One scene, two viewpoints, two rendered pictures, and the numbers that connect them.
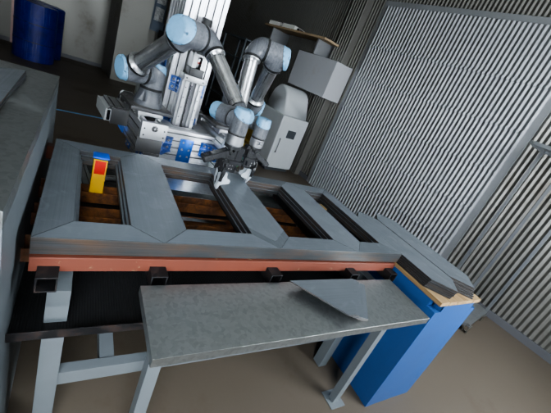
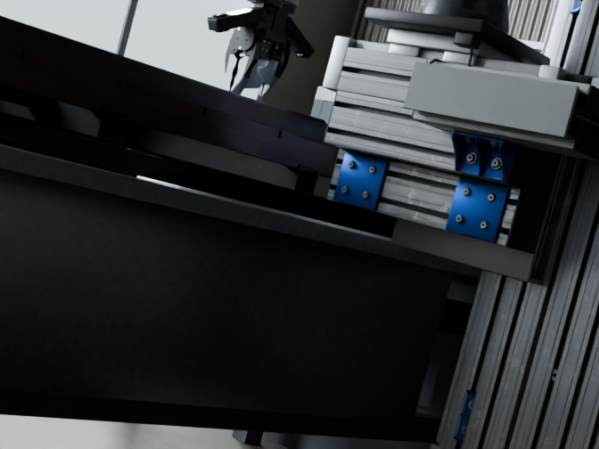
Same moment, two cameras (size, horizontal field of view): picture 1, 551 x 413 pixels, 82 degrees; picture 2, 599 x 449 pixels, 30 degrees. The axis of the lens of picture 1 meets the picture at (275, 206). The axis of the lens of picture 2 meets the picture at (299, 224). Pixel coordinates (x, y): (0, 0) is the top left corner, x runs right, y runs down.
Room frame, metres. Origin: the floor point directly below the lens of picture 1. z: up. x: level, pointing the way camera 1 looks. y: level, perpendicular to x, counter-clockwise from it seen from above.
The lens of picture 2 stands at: (3.87, 0.18, 0.72)
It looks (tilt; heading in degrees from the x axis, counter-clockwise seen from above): 2 degrees down; 174
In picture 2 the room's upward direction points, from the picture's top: 15 degrees clockwise
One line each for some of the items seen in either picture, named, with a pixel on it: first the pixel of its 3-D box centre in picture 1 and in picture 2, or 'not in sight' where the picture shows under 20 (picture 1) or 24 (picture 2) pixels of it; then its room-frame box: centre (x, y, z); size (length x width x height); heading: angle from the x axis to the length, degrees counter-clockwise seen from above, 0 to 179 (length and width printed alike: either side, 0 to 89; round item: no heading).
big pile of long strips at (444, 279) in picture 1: (407, 249); not in sight; (1.80, -0.83, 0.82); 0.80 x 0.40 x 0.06; 36
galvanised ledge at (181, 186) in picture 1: (234, 193); (246, 213); (1.93, 0.28, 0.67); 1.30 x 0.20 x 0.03; 126
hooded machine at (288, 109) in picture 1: (280, 128); not in sight; (5.39, 0.43, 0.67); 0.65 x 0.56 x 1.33; 45
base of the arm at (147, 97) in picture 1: (149, 95); not in sight; (1.74, 0.88, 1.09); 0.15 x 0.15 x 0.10
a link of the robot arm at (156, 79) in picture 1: (152, 74); not in sight; (1.73, 0.88, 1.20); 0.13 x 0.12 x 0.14; 155
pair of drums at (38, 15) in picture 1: (39, 30); not in sight; (6.19, 5.51, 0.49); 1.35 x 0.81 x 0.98; 44
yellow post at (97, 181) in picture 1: (97, 178); not in sight; (1.21, 0.76, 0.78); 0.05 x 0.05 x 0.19; 36
